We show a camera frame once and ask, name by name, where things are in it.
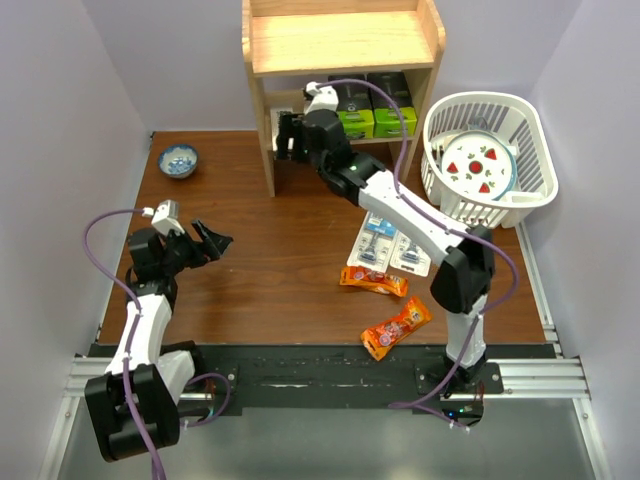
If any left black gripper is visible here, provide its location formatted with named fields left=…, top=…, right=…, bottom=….
left=159, top=219, right=231, bottom=275

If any silver Harry's razor box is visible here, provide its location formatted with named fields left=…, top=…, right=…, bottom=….
left=270, top=106, right=293, bottom=152

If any black green razor box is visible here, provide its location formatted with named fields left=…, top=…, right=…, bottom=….
left=366, top=71, right=419, bottom=139
left=334, top=82, right=375, bottom=140

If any orange razor bag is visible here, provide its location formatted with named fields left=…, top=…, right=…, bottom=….
left=360, top=296, right=433, bottom=361
left=339, top=266, right=409, bottom=298

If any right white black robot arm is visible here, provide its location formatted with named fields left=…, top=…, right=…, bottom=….
left=276, top=109, right=495, bottom=398

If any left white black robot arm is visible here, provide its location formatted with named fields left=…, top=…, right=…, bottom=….
left=84, top=220, right=233, bottom=462

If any wooden two-tier shelf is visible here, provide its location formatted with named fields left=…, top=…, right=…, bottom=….
left=242, top=1, right=446, bottom=196

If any blue white ceramic bowl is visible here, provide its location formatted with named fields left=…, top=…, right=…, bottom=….
left=157, top=144, right=199, bottom=179

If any left blue razor blister pack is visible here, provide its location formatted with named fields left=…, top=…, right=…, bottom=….
left=346, top=212, right=398, bottom=273

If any blue razor blister pack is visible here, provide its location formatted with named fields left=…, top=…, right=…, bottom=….
left=390, top=232, right=431, bottom=277
left=346, top=212, right=398, bottom=273

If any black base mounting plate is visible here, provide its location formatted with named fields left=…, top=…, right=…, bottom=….
left=196, top=345, right=553, bottom=425

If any right blue razor blister pack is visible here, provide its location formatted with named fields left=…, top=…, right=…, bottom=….
left=390, top=232, right=431, bottom=277

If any white watermelon pattern plate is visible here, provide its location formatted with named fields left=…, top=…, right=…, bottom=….
left=440, top=130, right=517, bottom=201

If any white plastic laundry basket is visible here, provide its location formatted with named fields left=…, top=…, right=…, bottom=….
left=421, top=91, right=558, bottom=228

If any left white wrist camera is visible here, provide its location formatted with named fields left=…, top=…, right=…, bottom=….
left=142, top=200, right=185, bottom=237

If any aluminium rail frame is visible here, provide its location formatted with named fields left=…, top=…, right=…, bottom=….
left=38, top=223, right=613, bottom=479

